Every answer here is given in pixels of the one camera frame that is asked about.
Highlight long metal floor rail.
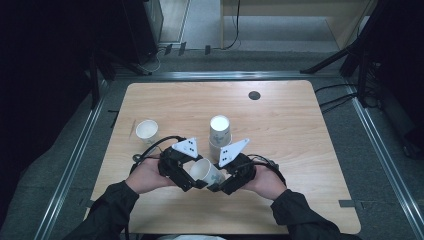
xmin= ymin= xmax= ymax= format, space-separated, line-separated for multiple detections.
xmin=113 ymin=70 xmax=339 ymax=82
xmin=33 ymin=79 xmax=109 ymax=240
xmin=344 ymin=81 xmax=424 ymax=240

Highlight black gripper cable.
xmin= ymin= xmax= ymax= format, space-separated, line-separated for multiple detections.
xmin=248 ymin=153 xmax=288 ymax=187
xmin=129 ymin=134 xmax=187 ymax=175

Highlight grey tape strip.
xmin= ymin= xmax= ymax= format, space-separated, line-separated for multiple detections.
xmin=338 ymin=199 xmax=364 ymax=210
xmin=79 ymin=198 xmax=100 ymax=211

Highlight black floor cables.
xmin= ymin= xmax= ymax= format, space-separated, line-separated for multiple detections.
xmin=314 ymin=82 xmax=359 ymax=115

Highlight white floor cable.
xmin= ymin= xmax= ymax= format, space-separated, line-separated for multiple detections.
xmin=139 ymin=46 xmax=166 ymax=75

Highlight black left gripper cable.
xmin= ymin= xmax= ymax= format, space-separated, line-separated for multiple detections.
xmin=129 ymin=134 xmax=187 ymax=175

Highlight black tripod stand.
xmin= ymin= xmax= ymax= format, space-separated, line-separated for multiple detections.
xmin=299 ymin=0 xmax=383 ymax=108

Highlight black metal stand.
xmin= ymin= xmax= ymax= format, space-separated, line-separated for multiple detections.
xmin=87 ymin=49 xmax=153 ymax=111

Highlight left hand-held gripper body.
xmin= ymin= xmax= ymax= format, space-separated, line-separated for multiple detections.
xmin=157 ymin=137 xmax=201 ymax=193

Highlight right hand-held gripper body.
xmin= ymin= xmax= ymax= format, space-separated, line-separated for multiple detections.
xmin=217 ymin=138 xmax=258 ymax=194

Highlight white disposable paper cup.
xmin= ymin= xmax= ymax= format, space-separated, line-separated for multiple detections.
xmin=189 ymin=157 xmax=227 ymax=186
xmin=135 ymin=119 xmax=160 ymax=146

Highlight hanging black cable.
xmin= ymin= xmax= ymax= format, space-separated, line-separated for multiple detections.
xmin=222 ymin=0 xmax=242 ymax=51

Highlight black cabinet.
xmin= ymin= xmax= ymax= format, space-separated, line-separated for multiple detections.
xmin=121 ymin=0 xmax=165 ymax=65

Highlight light wooden furniture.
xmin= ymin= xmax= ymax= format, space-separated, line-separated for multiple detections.
xmin=219 ymin=0 xmax=379 ymax=51

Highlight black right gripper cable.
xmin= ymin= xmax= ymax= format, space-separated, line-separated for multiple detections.
xmin=248 ymin=153 xmax=288 ymax=187

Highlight person's right hand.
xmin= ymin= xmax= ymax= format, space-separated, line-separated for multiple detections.
xmin=242 ymin=164 xmax=288 ymax=201

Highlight person's left hand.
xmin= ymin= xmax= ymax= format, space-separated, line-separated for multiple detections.
xmin=124 ymin=158 xmax=176 ymax=195

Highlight stack of white paper cups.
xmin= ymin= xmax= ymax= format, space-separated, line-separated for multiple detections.
xmin=208 ymin=114 xmax=233 ymax=163

